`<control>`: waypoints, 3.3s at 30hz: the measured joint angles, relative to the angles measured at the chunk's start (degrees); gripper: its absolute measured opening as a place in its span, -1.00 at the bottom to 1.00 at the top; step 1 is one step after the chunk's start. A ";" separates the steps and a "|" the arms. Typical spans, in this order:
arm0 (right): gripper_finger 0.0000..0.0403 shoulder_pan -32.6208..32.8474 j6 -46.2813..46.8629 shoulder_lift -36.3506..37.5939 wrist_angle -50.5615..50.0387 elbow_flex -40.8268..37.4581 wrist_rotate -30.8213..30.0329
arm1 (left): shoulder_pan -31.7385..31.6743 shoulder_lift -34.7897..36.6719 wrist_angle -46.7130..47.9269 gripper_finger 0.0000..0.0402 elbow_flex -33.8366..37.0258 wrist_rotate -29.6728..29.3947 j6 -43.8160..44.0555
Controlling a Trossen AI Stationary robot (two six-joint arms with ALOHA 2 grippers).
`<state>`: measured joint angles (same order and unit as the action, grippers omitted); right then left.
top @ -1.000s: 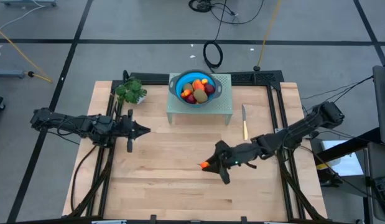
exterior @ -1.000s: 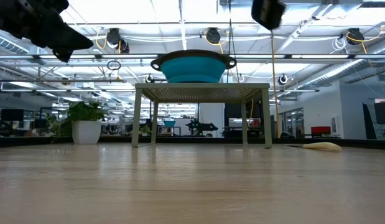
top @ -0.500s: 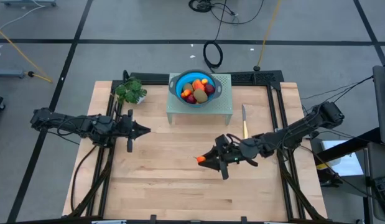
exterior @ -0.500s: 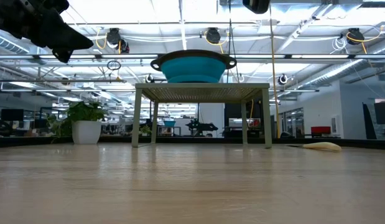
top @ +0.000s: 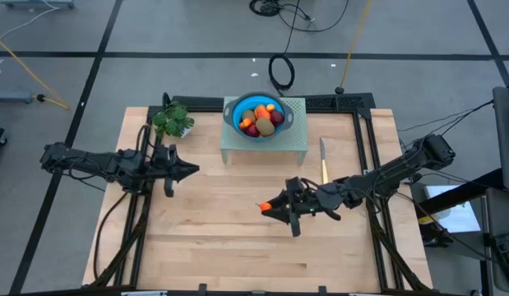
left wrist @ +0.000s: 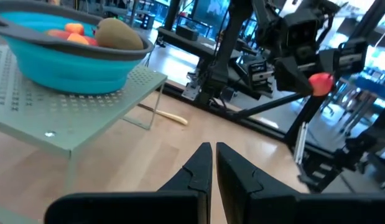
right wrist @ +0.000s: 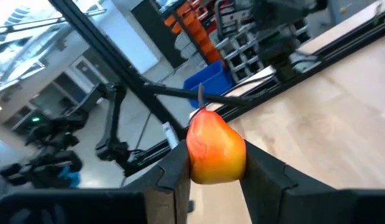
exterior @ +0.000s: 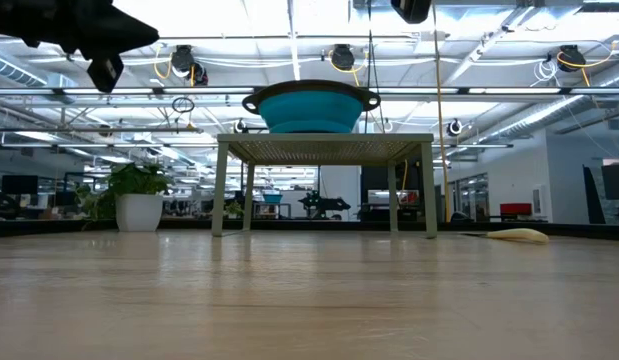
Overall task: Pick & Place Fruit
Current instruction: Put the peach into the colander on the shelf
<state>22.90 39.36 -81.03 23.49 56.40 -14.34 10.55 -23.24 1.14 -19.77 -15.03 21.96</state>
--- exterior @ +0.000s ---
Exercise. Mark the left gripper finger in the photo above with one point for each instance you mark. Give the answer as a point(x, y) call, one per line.
point(119, 22)
point(114, 42)

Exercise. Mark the blue grey collapsible colander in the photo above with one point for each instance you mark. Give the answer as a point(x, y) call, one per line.
point(311, 112)

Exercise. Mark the black background robot arm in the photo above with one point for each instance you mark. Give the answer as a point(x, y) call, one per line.
point(321, 204)

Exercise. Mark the pale green perforated metal stand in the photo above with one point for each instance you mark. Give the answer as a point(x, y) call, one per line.
point(324, 147)

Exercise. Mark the dark background monitor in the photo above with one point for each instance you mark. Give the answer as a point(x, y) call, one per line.
point(616, 182)
point(20, 185)

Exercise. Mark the green plant in white pot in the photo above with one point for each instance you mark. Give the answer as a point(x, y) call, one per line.
point(139, 212)

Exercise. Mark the small background green plant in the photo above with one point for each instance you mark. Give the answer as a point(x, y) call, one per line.
point(234, 209)

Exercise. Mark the red background box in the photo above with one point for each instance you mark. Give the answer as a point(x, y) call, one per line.
point(515, 209)

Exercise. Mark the black aluminium table frame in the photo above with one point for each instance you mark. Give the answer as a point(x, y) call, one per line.
point(64, 226)

